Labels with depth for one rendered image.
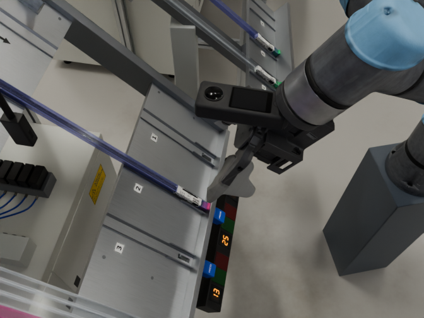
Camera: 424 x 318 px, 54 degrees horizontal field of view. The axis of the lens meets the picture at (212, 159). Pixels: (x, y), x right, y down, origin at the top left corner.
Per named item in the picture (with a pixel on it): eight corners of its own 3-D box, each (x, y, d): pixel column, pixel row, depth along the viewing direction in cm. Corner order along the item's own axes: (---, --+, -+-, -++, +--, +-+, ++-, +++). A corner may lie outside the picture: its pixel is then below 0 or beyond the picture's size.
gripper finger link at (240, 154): (231, 191, 56) (266, 138, 54) (221, 187, 56) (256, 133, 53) (225, 175, 60) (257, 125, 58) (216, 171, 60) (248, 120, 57)
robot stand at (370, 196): (366, 221, 158) (431, 137, 112) (387, 267, 148) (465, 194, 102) (322, 229, 156) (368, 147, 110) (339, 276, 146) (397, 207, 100)
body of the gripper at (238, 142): (276, 178, 60) (335, 142, 50) (225, 154, 57) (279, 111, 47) (281, 135, 64) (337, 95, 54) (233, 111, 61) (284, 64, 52)
